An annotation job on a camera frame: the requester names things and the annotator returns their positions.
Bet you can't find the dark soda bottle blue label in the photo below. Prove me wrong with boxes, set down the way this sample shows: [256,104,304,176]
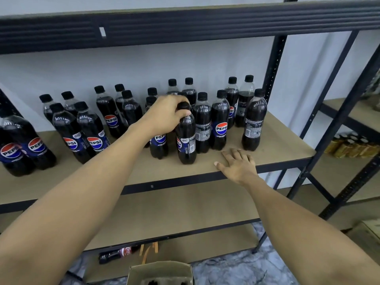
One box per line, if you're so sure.
[175,101,197,165]

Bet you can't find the person's right hand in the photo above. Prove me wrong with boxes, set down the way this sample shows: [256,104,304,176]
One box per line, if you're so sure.
[214,148,259,187]

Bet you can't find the person's left forearm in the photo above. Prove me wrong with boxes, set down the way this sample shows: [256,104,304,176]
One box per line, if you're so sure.
[0,122,149,285]

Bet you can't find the person's left hand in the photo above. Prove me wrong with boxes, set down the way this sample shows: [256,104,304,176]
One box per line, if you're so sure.
[142,95,192,143]

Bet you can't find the cluster of small cola bottles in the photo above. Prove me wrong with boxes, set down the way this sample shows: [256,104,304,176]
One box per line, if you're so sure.
[39,75,268,164]

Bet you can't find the large cola bottle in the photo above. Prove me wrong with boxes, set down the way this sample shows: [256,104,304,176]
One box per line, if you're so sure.
[0,114,37,177]
[8,112,57,171]

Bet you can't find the open cardboard box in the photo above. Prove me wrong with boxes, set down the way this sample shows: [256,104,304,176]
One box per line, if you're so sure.
[127,261,194,285]

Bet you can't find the closed cardboard box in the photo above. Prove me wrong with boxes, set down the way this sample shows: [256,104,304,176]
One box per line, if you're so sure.
[346,219,380,259]

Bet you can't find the orange plastic strips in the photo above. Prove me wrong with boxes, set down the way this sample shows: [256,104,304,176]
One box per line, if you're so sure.
[139,242,160,263]

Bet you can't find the red label cola bottle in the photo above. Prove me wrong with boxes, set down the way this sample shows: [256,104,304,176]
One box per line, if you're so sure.
[99,246,140,264]

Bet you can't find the black metal shelving rack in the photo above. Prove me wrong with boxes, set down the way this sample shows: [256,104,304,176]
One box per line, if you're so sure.
[0,0,380,278]

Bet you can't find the group of gold cans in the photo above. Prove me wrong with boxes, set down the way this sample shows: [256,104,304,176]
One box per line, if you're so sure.
[324,132,380,159]

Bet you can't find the black metal side rack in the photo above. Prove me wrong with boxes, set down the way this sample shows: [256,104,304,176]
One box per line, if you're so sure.
[273,29,380,220]

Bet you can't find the person's right forearm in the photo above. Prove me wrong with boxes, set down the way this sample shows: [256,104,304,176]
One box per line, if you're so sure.
[243,174,380,285]

